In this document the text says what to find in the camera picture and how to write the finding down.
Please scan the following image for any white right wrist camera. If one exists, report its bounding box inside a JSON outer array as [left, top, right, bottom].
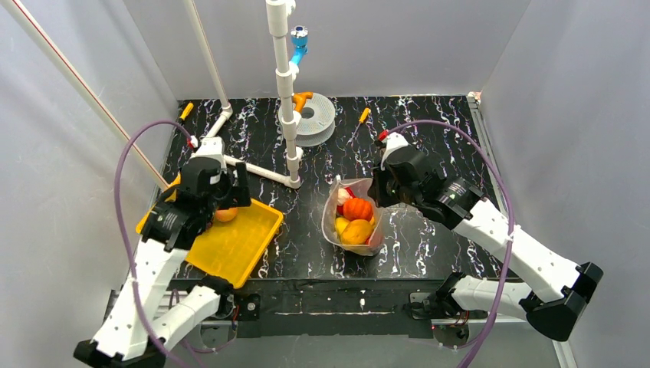
[[380, 133, 409, 170]]

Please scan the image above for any blue overhead camera mount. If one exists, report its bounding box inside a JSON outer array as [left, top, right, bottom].
[[290, 25, 308, 67]]

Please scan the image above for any white pvc pipe stand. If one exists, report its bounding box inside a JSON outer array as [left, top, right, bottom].
[[183, 1, 303, 189]]

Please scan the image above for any toy peach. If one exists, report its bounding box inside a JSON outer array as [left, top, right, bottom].
[[214, 208, 238, 222]]

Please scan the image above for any orange toy pumpkin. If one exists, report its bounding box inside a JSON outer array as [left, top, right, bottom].
[[343, 198, 373, 222]]

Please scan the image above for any yellow screwdriver right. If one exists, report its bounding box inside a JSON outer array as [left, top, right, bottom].
[[349, 107, 370, 143]]

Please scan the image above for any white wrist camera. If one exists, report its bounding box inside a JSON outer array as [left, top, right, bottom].
[[380, 133, 409, 170], [192, 136, 226, 166]]

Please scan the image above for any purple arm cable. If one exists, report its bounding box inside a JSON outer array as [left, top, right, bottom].
[[113, 120, 240, 368], [378, 120, 517, 368]]

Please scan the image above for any yellow toy mango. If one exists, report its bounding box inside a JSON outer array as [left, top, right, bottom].
[[335, 217, 350, 236]]

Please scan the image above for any clear polka dot zip bag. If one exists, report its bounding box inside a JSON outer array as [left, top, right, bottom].
[[321, 176, 383, 256]]

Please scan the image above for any toy orange fruit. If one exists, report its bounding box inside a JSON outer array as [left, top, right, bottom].
[[339, 219, 375, 245]]

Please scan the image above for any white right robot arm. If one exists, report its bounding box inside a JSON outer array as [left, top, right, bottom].
[[368, 145, 603, 341]]

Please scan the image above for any aluminium frame rail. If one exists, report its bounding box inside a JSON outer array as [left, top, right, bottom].
[[94, 94, 580, 368]]

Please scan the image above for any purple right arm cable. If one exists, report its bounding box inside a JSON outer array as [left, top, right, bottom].
[[378, 120, 517, 368]]

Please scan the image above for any grey filament spool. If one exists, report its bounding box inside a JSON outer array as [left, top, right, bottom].
[[295, 93, 336, 147]]

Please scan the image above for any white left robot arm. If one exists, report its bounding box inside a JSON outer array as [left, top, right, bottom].
[[73, 157, 251, 367]]

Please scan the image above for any orange clamp handle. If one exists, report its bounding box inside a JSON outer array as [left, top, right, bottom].
[[292, 91, 314, 113]]

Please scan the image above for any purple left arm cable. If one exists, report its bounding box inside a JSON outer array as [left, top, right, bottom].
[[113, 120, 240, 368]]

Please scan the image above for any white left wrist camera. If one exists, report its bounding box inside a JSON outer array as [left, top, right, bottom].
[[192, 136, 226, 166]]

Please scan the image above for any white toy garlic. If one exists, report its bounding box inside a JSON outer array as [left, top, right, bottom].
[[336, 187, 353, 206]]

